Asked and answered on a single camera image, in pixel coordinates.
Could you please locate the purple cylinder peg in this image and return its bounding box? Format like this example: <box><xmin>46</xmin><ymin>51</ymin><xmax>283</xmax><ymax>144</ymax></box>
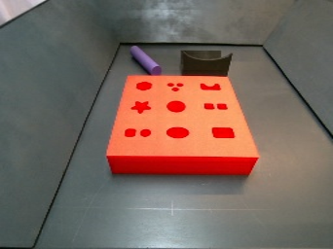
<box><xmin>130</xmin><ymin>46</ymin><xmax>162</xmax><ymax>75</ymax></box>

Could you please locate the black curved cradle stand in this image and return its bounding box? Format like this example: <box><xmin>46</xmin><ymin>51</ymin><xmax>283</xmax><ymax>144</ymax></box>
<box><xmin>181</xmin><ymin>51</ymin><xmax>233</xmax><ymax>77</ymax></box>

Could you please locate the red shape-sorting block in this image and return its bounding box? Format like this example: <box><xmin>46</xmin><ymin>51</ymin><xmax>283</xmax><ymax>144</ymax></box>
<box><xmin>107</xmin><ymin>76</ymin><xmax>260</xmax><ymax>175</ymax></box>

